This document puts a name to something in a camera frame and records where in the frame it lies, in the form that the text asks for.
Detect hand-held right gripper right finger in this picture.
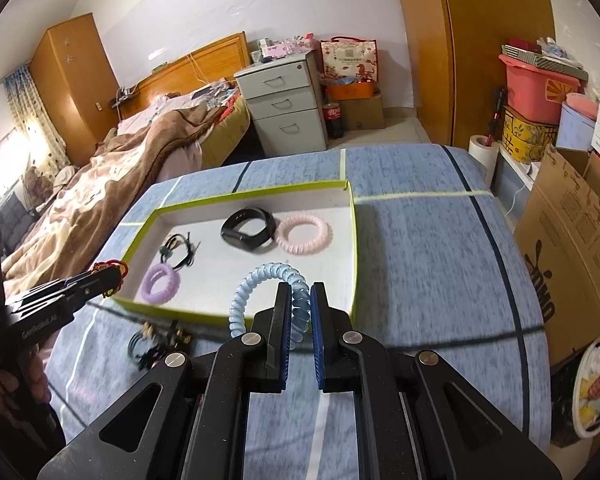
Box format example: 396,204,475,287
309,282,564,480

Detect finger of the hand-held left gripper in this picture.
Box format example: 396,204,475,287
62,280,126,307
50,266,125,292

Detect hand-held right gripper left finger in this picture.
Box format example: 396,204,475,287
37,282,294,480

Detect red knotted bracelet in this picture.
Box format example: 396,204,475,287
90,258,131,300

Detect blue spiral hair tie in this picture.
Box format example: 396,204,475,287
228,261,312,351

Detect purple spiral hair tie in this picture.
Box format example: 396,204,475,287
141,263,181,305

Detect black hair tie green bead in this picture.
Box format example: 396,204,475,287
159,231,202,269

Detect green cardboard box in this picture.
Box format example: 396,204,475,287
102,179,359,322

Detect pink spiral hair tie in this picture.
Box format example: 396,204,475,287
274,214,334,256

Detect black wristband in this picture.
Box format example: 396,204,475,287
220,207,278,253

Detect person's left hand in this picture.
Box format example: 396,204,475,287
0,342,53,423

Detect brown blanket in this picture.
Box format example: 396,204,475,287
0,105,207,302

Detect brown teddy bear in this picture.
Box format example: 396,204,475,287
22,167,52,212

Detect pink bed sheet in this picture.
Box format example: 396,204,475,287
115,102,171,136

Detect dotted curtain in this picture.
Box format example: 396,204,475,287
2,65,72,172

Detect small wooden wardrobe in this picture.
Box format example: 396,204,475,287
28,13,122,167

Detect cola bottle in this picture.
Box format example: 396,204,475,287
324,102,346,141

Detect wooden headboard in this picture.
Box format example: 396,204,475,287
116,31,252,122

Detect small cardboard box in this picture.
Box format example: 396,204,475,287
340,94,387,132

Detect grey drawer nightstand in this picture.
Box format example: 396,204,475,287
233,50,329,159

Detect white paper roll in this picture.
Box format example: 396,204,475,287
467,135,501,189

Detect orange box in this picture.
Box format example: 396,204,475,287
326,82,377,103

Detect brown cardboard box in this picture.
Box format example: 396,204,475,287
512,144,600,367

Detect round tin with snacks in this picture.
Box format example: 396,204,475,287
572,332,600,435

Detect red patterned gift bag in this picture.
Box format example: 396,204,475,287
320,36,381,87

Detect red and black stick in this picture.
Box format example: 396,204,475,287
485,87,507,147

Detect yellow floral box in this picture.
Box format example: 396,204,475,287
501,105,559,164

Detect pink items on nightstand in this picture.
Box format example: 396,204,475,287
257,34,317,60

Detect pink plastic bucket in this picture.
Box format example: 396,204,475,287
497,54,589,125

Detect dark hair ties with charms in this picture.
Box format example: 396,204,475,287
127,332,167,370

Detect black hair tie gold beads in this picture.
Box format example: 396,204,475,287
166,326,195,352

